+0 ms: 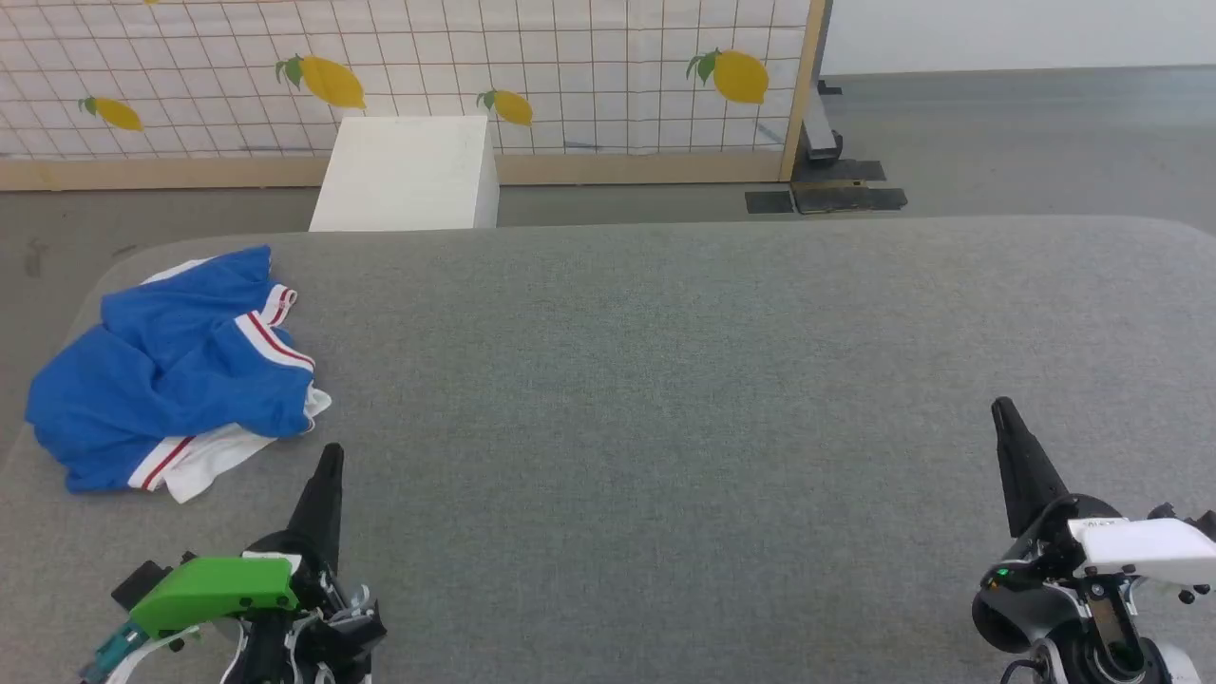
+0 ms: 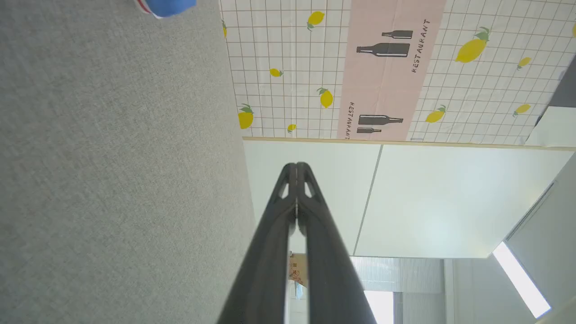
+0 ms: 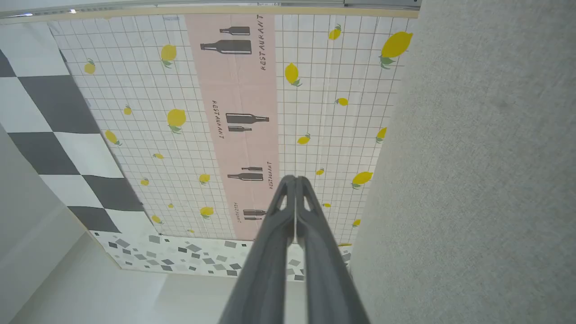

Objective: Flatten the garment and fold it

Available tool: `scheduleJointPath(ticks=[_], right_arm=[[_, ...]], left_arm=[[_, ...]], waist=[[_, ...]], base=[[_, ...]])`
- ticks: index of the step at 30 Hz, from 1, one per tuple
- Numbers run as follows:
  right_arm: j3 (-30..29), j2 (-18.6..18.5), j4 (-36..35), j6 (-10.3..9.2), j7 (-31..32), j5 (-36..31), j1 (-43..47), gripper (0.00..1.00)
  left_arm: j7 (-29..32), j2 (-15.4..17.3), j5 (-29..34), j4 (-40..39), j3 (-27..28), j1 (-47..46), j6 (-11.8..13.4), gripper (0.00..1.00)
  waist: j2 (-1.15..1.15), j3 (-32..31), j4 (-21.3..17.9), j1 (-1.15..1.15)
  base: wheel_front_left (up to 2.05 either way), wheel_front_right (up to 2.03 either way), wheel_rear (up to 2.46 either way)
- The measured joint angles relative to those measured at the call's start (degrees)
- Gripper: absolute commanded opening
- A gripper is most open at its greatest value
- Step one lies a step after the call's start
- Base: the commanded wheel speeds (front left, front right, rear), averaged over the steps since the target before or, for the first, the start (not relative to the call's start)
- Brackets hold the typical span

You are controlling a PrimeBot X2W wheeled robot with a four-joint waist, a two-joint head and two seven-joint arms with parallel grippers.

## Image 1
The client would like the dark floor plate under foot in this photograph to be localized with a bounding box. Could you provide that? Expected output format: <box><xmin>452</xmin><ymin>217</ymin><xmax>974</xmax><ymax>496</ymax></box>
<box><xmin>793</xmin><ymin>160</ymin><xmax>886</xmax><ymax>184</ymax></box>

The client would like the white box pedestal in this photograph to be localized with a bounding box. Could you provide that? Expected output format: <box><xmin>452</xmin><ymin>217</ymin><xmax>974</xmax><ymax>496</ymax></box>
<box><xmin>309</xmin><ymin>116</ymin><xmax>500</xmax><ymax>232</ymax></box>

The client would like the lemon print tiled partition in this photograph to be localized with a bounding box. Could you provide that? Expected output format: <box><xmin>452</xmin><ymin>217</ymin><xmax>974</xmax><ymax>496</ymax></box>
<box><xmin>0</xmin><ymin>0</ymin><xmax>832</xmax><ymax>191</ymax></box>

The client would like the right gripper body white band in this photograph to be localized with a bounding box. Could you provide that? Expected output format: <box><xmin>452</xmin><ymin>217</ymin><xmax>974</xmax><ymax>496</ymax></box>
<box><xmin>1021</xmin><ymin>494</ymin><xmax>1216</xmax><ymax>609</ymax></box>

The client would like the grey partition foot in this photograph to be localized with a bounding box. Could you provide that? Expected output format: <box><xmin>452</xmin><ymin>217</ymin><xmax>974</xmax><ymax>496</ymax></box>
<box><xmin>801</xmin><ymin>81</ymin><xmax>845</xmax><ymax>162</ymax></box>

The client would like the blue basketball jersey white trim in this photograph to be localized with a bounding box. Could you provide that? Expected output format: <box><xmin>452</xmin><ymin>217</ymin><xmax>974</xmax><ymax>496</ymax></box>
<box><xmin>26</xmin><ymin>245</ymin><xmax>333</xmax><ymax>504</ymax></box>

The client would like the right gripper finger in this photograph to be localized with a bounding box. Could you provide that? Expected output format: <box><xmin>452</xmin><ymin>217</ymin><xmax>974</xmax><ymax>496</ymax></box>
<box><xmin>991</xmin><ymin>397</ymin><xmax>1070</xmax><ymax>538</ymax></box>

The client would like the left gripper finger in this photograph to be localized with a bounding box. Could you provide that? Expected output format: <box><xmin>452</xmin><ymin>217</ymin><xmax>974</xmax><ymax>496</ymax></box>
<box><xmin>285</xmin><ymin>443</ymin><xmax>345</xmax><ymax>571</ymax></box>

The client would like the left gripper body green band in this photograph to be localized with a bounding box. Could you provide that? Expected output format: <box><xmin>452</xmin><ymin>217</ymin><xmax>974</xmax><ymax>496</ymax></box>
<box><xmin>130</xmin><ymin>530</ymin><xmax>345</xmax><ymax>639</ymax></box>

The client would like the left teal cable plug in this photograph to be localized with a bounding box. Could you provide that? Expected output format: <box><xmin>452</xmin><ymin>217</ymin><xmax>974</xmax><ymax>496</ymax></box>
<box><xmin>81</xmin><ymin>622</ymin><xmax>145</xmax><ymax>683</ymax></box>

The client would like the long black floor plate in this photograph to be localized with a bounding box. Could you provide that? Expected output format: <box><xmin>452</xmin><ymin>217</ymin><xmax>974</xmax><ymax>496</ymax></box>
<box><xmin>791</xmin><ymin>182</ymin><xmax>908</xmax><ymax>215</ymax></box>

